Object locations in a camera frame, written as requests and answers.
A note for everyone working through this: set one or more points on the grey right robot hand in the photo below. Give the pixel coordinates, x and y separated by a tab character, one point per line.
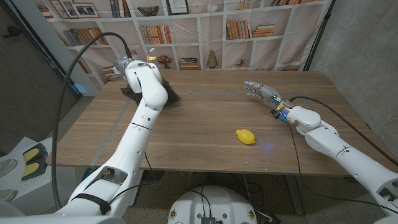
267	93

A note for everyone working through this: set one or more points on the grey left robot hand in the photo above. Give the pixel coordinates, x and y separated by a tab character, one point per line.
122	64

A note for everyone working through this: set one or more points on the dark mesh netting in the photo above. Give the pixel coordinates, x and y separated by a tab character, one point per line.
172	96

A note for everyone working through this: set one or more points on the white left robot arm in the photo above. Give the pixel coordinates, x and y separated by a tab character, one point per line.
130	143

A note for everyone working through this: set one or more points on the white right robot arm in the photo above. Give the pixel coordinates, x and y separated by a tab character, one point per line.
342	155

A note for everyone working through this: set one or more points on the yellow toy lemon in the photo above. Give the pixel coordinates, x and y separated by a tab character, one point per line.
245	137

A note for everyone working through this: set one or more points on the colourful floor toy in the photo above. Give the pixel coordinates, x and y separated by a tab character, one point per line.
88	173

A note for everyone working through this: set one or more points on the printed bookshelf backdrop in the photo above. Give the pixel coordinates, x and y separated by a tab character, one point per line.
217	43

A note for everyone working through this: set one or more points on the black backdrop stand pole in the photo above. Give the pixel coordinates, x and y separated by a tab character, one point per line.
320	34

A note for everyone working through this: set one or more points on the grey metal table leg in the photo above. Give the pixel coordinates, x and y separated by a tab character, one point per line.
293	196
136	189

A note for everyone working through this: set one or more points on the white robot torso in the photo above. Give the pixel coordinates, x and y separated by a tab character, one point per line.
214	202

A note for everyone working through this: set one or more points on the black yellow foot pedal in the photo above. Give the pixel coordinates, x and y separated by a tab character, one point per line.
34	161

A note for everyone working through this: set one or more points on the white floor board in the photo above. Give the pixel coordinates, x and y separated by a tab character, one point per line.
18	147

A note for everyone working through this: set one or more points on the grey white sneaker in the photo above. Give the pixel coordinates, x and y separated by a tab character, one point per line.
7	195
7	168

